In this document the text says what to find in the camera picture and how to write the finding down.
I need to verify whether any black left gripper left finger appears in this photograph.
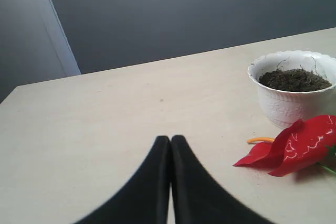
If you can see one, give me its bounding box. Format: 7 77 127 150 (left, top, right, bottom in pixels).
77 136 170 223

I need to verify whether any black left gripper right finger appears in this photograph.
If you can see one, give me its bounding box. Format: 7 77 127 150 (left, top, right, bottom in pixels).
171 135 271 224

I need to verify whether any red artificial anthurium flower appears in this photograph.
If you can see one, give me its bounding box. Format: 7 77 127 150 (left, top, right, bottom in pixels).
234 115 335 177

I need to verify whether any white scalloped flower pot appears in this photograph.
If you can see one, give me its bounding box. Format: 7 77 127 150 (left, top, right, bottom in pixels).
248 50 335 129

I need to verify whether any dark soil in pot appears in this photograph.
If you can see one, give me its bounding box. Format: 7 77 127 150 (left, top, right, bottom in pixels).
258 69 332 92

